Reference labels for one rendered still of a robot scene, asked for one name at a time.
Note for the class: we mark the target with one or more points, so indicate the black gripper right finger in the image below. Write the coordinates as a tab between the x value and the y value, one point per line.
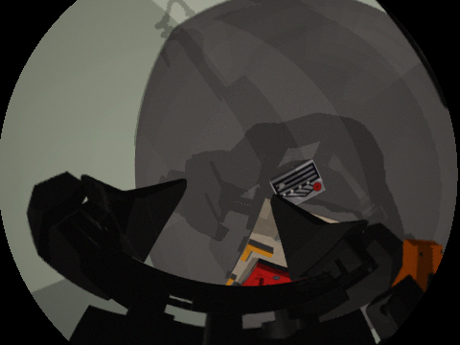
307	239

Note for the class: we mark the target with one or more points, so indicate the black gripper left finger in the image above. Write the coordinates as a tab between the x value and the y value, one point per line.
140	214

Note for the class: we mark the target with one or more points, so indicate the red toy car body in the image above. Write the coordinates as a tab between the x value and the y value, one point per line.
266	273

